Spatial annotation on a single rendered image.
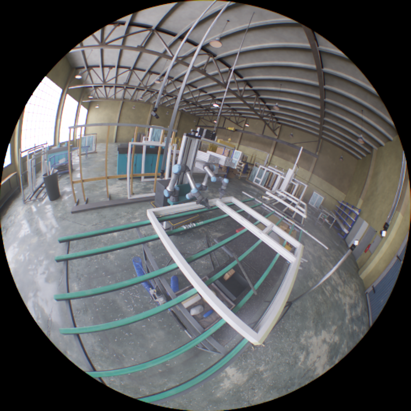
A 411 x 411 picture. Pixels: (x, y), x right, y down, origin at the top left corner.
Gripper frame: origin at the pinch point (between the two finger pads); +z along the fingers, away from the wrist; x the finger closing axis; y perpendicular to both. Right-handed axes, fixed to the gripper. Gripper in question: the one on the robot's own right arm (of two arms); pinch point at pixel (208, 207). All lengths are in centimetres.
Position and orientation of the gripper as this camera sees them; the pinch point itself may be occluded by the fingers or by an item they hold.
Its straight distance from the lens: 159.0
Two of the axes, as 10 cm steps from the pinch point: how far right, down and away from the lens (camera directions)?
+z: 6.0, 7.0, 4.0
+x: -6.5, 1.3, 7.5
